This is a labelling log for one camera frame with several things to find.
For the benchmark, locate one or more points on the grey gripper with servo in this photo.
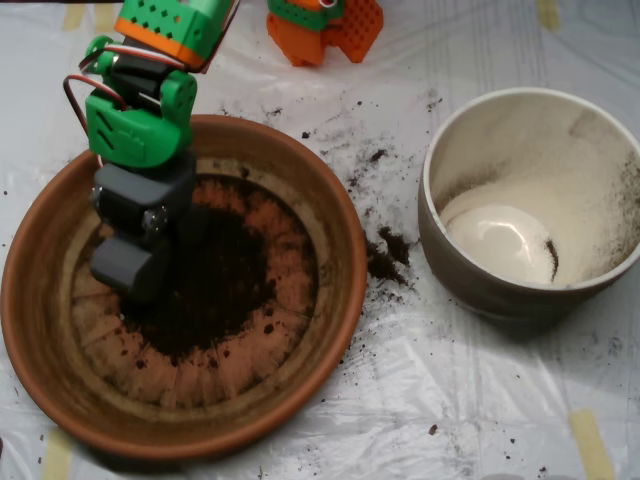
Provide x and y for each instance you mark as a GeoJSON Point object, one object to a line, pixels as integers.
{"type": "Point", "coordinates": [141, 189]}

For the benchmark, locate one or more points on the dark soil pile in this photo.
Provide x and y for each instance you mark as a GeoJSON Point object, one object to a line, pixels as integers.
{"type": "Point", "coordinates": [235, 280]}

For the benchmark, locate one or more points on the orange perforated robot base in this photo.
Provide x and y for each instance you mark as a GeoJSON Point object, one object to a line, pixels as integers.
{"type": "Point", "coordinates": [300, 40]}

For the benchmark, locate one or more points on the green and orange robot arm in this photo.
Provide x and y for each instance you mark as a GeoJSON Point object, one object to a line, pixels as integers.
{"type": "Point", "coordinates": [140, 140]}

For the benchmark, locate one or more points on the terracotta plant saucer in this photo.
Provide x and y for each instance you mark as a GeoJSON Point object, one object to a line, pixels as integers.
{"type": "Point", "coordinates": [35, 325]}

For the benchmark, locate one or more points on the spilled soil clump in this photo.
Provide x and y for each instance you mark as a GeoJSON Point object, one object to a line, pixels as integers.
{"type": "Point", "coordinates": [385, 262]}

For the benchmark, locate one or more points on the white plant pot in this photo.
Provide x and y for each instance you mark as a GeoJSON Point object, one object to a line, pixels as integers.
{"type": "Point", "coordinates": [500, 300]}

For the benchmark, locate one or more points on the beige masking tape strip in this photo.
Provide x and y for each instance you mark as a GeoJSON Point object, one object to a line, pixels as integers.
{"type": "Point", "coordinates": [592, 445]}
{"type": "Point", "coordinates": [75, 17]}
{"type": "Point", "coordinates": [104, 19]}
{"type": "Point", "coordinates": [549, 15]}
{"type": "Point", "coordinates": [57, 455]}

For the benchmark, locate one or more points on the clear plastic cover sheet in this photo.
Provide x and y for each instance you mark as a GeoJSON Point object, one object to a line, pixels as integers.
{"type": "Point", "coordinates": [450, 400]}

